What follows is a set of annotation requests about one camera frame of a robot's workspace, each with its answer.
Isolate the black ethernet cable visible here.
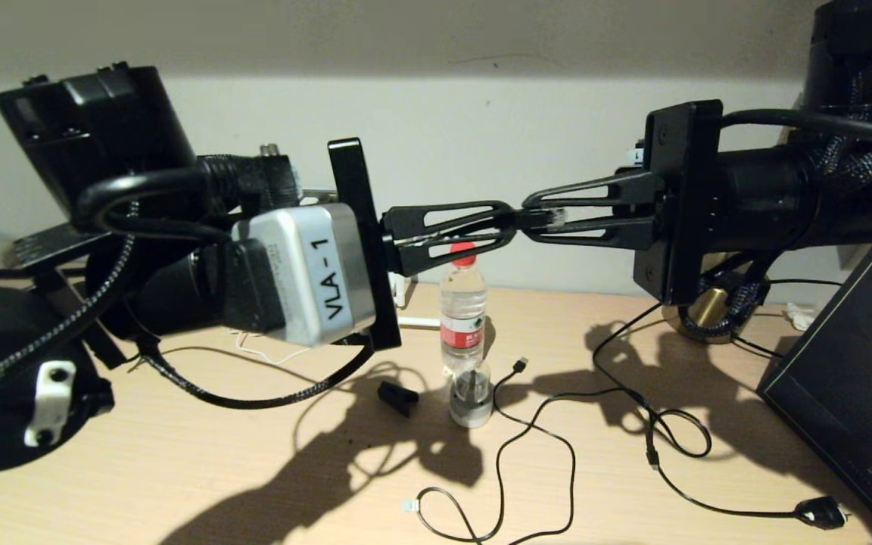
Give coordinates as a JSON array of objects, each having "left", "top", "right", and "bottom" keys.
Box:
[{"left": 398, "top": 206, "right": 569, "bottom": 247}]

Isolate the white power adapter with cord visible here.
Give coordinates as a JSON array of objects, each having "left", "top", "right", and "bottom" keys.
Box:
[{"left": 235, "top": 332, "right": 313, "bottom": 369}]

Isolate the white router with antennas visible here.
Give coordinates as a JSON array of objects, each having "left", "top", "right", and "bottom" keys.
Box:
[{"left": 391, "top": 272, "right": 441, "bottom": 330}]

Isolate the water bottle red cap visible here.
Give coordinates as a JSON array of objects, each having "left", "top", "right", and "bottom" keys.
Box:
[{"left": 439, "top": 242, "right": 487, "bottom": 377}]

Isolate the brass desk lamp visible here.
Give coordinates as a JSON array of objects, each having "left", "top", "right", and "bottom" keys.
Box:
[{"left": 663, "top": 254, "right": 774, "bottom": 346}]

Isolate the small black clip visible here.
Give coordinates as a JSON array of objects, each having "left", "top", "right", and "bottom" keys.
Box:
[{"left": 377, "top": 381, "right": 419, "bottom": 418}]

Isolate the glass dome on white base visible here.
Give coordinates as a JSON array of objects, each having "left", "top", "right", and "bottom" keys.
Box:
[{"left": 449, "top": 358, "right": 495, "bottom": 429}]

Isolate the dark box with gold trim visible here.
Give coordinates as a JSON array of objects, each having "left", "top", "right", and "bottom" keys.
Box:
[{"left": 758, "top": 242, "right": 872, "bottom": 545}]

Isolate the braided black right arm cable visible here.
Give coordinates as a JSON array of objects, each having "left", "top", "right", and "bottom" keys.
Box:
[{"left": 678, "top": 132, "right": 872, "bottom": 341}]

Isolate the thin black cable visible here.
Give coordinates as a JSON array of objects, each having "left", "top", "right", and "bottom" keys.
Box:
[{"left": 769, "top": 279, "right": 842, "bottom": 358}]

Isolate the black USB cable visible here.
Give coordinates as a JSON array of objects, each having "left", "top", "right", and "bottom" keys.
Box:
[{"left": 402, "top": 357, "right": 660, "bottom": 545}]

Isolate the smooth black right arm cable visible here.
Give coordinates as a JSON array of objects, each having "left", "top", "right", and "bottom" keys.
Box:
[{"left": 720, "top": 110, "right": 872, "bottom": 148}]

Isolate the black lamp power cord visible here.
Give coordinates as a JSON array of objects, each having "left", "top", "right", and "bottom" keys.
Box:
[{"left": 592, "top": 299, "right": 852, "bottom": 530}]

